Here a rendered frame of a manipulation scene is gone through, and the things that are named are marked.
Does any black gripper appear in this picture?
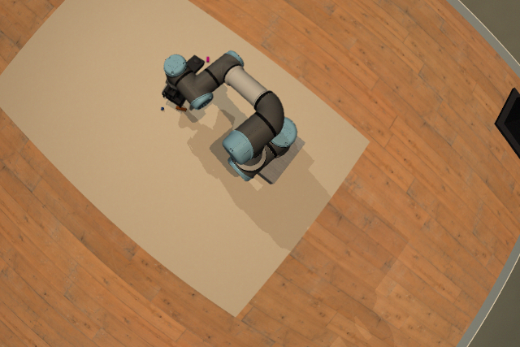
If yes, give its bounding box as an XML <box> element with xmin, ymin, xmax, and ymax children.
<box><xmin>162</xmin><ymin>80</ymin><xmax>193</xmax><ymax>111</ymax></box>

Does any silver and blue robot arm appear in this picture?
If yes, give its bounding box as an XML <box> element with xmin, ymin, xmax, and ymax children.
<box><xmin>163</xmin><ymin>50</ymin><xmax>297</xmax><ymax>181</ymax></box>

